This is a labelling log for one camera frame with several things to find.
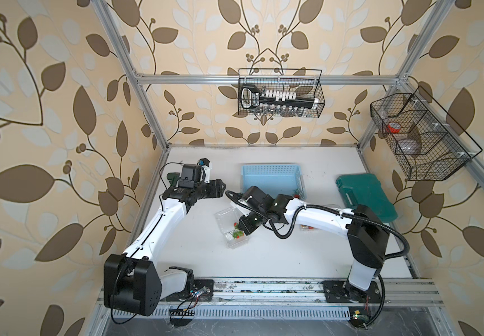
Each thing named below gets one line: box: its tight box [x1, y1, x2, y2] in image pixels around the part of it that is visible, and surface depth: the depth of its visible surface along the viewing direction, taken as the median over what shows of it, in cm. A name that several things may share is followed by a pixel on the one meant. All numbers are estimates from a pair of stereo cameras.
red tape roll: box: [386, 121, 401, 134], surface depth 84 cm
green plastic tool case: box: [335, 172, 398, 224], surface depth 98 cm
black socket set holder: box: [239, 84, 320, 110], surface depth 84 cm
